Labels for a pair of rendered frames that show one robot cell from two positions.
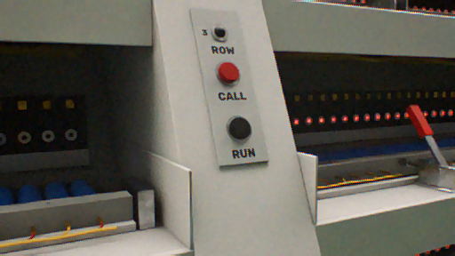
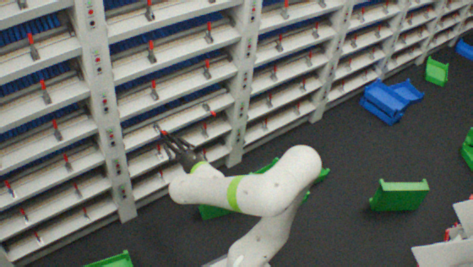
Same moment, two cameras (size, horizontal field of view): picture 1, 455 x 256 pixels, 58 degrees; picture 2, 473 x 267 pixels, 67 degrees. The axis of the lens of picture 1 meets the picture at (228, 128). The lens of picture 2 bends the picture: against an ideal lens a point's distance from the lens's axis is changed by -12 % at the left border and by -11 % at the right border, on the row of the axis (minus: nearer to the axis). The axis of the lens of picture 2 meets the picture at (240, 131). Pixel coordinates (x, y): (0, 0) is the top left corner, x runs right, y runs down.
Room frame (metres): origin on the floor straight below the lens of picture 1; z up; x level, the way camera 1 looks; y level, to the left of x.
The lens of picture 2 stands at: (-1.22, 0.37, 1.84)
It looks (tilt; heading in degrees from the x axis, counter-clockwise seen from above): 45 degrees down; 346
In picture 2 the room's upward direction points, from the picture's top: 7 degrees clockwise
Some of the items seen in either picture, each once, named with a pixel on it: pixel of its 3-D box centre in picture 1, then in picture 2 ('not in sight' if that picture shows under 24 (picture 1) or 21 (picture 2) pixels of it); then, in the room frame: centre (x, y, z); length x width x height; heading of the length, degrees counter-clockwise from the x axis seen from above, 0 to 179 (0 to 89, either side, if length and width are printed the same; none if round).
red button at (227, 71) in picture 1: (227, 74); not in sight; (0.29, -0.01, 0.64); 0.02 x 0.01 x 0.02; 118
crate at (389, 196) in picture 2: not in sight; (399, 195); (-0.12, -0.89, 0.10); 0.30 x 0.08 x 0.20; 82
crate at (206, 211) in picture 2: not in sight; (228, 197); (-0.01, 0.08, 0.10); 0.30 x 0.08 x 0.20; 101
